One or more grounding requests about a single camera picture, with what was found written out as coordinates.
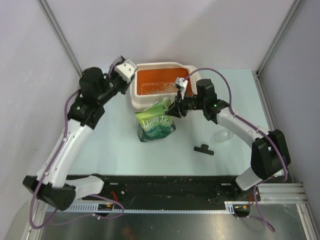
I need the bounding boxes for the right aluminium frame post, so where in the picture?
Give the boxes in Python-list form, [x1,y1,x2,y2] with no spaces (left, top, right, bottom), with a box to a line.
[256,0,305,76]

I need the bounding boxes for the black bag clip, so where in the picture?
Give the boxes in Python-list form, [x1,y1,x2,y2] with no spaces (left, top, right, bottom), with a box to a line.
[193,144,215,156]

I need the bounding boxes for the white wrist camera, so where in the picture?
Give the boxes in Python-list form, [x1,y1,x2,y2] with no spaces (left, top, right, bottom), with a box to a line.
[114,59,138,82]
[173,77,188,99]

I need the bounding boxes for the left aluminium frame post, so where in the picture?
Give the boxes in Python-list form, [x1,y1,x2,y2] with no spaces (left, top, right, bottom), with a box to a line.
[37,0,82,77]

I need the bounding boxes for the aluminium frame post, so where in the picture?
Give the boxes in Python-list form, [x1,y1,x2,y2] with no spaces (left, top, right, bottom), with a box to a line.
[37,0,82,77]
[256,0,305,76]

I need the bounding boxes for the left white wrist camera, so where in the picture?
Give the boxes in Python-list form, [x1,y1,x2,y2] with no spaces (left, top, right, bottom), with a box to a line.
[114,59,138,82]

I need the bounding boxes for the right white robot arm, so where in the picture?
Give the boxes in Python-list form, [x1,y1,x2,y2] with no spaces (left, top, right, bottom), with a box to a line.
[166,77,291,201]

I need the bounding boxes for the beige cat litter granules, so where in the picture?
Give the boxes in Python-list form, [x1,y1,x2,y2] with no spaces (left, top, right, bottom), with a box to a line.
[137,82,178,95]

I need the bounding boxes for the clear plastic scoop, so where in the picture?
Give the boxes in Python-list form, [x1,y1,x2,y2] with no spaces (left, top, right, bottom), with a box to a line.
[213,128,234,143]

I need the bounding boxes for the aluminium side rail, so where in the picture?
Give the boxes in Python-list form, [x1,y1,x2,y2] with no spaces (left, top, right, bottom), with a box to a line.
[252,71,320,240]

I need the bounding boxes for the white slotted cable duct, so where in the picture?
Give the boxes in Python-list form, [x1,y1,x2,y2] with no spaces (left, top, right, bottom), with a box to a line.
[44,201,251,215]

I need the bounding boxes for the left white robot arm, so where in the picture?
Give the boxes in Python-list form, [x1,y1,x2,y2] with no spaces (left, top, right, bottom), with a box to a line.
[22,63,137,211]

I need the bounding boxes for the orange and cream litter box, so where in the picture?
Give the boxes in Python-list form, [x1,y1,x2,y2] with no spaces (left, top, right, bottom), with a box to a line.
[130,62,197,110]

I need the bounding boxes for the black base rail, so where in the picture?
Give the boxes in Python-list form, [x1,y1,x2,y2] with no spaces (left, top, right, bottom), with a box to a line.
[67,174,251,211]

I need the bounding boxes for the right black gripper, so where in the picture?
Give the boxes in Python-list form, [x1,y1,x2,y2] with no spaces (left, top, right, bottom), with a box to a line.
[165,89,205,119]

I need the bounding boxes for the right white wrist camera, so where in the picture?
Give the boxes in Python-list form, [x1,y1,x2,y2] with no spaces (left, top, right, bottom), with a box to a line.
[173,77,188,99]

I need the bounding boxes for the green litter bag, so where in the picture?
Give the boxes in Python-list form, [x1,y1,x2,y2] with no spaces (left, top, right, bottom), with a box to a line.
[135,97,176,143]

